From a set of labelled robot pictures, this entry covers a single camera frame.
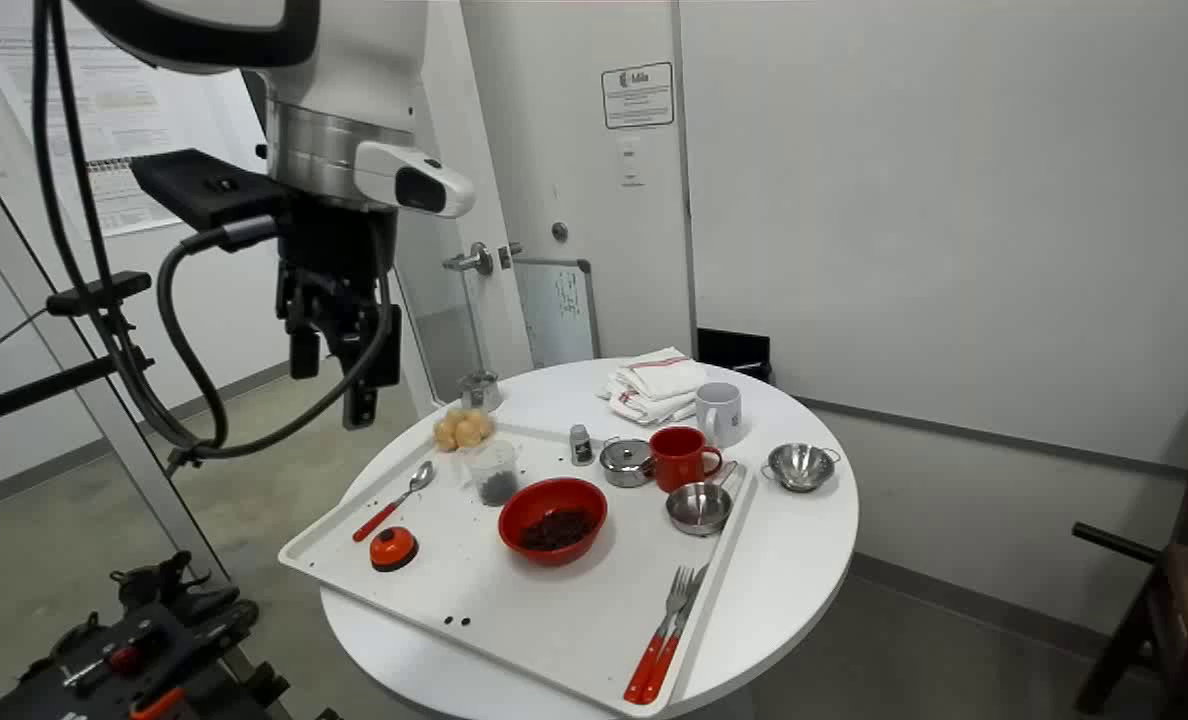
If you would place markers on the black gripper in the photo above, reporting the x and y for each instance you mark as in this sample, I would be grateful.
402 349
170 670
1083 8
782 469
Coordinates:
339 265

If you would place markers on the clear glass cup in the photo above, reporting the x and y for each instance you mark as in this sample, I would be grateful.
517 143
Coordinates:
492 483

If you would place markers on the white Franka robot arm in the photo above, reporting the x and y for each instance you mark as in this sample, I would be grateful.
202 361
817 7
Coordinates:
353 81

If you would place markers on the red bowl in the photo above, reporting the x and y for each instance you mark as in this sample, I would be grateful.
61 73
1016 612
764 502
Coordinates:
517 525

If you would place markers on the small steel bowl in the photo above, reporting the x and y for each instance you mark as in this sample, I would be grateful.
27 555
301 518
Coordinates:
698 509
801 465

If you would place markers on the red round lid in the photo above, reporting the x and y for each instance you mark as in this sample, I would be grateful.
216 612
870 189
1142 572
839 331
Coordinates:
392 548

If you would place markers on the small grey shaker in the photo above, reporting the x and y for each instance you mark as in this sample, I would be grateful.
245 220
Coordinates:
580 447

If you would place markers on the round door lock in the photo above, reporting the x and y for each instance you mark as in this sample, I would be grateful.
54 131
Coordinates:
558 229

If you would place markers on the small lidded steel dish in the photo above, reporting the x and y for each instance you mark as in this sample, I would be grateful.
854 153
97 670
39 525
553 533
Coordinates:
625 462

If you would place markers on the white plastic tray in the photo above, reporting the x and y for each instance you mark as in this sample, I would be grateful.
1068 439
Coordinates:
553 602

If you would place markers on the white cloth with red stripes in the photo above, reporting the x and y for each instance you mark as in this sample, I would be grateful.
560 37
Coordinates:
654 386

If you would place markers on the red mug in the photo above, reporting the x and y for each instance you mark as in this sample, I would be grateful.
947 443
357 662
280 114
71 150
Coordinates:
677 462

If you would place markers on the white mug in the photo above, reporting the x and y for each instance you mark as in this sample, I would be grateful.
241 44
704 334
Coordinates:
717 411

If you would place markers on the dark wooden chair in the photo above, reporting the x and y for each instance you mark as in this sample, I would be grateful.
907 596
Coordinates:
1176 612

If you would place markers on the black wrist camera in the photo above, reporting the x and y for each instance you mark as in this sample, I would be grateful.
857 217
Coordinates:
204 186

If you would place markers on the camera tripod stand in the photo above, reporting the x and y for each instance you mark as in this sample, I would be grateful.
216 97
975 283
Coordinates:
97 403

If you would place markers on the black camera on stand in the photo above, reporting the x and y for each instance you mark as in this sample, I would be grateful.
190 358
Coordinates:
97 295

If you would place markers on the white wall sign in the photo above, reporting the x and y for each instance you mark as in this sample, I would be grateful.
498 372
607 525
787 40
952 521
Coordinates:
636 95

